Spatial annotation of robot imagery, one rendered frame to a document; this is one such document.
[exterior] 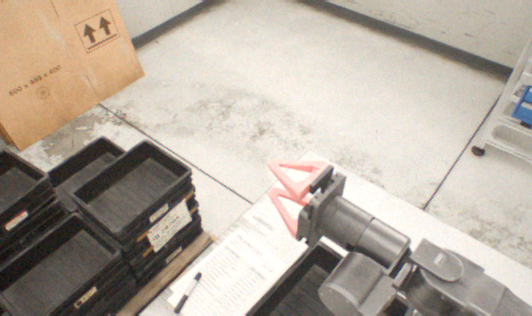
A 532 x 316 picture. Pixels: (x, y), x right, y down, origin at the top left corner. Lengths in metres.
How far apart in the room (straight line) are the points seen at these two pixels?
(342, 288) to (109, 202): 1.51
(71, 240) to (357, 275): 1.61
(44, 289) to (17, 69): 1.48
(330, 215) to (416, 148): 2.31
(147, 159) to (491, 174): 1.94
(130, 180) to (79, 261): 0.38
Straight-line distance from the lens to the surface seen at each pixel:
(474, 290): 0.54
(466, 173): 2.81
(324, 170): 0.56
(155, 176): 1.96
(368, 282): 0.52
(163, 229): 1.88
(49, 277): 1.94
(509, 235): 2.62
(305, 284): 1.24
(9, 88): 2.98
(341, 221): 0.55
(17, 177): 2.17
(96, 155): 2.42
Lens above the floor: 1.93
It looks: 47 degrees down
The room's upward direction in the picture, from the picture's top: straight up
